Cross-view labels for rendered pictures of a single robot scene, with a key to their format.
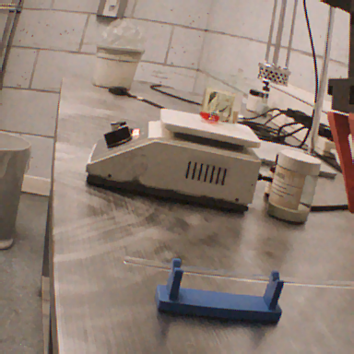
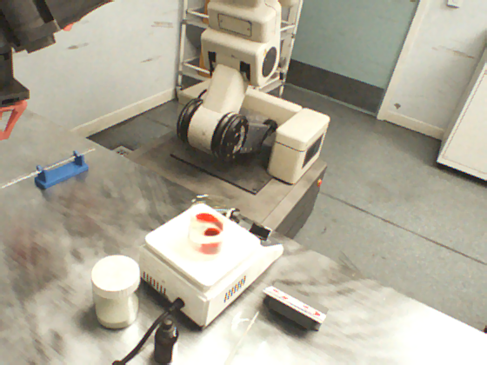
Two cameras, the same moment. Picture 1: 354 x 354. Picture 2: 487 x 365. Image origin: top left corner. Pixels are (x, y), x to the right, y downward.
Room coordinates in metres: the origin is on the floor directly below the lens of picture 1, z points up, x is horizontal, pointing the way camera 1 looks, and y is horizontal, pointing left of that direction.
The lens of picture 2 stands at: (1.09, -0.32, 1.21)
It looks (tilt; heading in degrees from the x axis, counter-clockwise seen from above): 34 degrees down; 127
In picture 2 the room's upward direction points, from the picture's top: 10 degrees clockwise
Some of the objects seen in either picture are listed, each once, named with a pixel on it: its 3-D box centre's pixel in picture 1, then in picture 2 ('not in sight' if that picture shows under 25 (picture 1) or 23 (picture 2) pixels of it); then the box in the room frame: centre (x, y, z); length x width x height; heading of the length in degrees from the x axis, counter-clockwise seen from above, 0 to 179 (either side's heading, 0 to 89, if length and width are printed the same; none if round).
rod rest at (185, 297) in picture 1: (224, 291); (62, 168); (0.46, -0.05, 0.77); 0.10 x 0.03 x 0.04; 98
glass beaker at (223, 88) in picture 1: (220, 96); (210, 227); (0.84, -0.03, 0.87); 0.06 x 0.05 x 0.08; 82
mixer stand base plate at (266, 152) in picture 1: (254, 148); not in sight; (1.21, -0.13, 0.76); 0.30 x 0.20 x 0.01; 103
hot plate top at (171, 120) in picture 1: (208, 126); (203, 242); (0.82, -0.03, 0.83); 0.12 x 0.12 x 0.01; 5
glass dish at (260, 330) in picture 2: not in sight; (249, 331); (0.94, -0.04, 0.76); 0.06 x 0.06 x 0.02
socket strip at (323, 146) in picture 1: (304, 131); not in sight; (1.57, -0.29, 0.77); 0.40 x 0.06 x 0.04; 13
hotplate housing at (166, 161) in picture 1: (181, 157); (212, 254); (0.82, 0.00, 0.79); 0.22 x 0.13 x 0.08; 95
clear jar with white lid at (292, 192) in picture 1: (294, 186); (116, 292); (0.79, -0.15, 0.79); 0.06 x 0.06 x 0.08
